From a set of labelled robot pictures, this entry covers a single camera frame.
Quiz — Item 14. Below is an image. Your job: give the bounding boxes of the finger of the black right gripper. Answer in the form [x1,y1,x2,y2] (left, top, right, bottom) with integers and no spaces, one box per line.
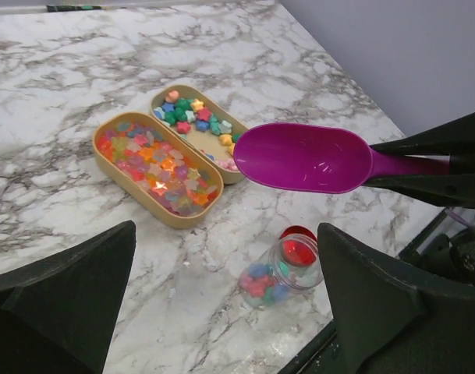
[363,173,475,209]
[370,112,475,156]

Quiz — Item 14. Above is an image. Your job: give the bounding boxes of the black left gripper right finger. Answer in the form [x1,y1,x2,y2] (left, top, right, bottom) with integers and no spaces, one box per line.
[317,223,475,373]

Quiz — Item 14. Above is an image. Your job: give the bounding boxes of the beige tray opaque star candies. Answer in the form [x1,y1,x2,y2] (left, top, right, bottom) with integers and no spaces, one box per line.
[150,84,247,185]

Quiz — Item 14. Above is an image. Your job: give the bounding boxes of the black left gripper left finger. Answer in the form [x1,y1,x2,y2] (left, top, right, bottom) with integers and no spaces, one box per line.
[0,221,136,373]

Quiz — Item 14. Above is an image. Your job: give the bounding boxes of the clear plastic cup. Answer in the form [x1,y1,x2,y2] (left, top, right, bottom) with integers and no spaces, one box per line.
[238,234,324,309]

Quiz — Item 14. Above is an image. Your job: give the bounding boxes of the beige tray translucent star candies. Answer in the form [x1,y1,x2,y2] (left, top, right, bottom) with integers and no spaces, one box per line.
[93,112,224,229]

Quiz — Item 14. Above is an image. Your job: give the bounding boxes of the purple plastic scoop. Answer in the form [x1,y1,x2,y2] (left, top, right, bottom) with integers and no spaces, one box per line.
[233,123,449,194]

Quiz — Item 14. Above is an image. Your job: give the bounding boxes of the red round lid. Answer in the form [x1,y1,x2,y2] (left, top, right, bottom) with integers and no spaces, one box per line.
[280,225,317,267]

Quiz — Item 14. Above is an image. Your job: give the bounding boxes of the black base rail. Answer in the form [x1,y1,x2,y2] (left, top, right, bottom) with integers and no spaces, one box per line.
[284,209,475,373]

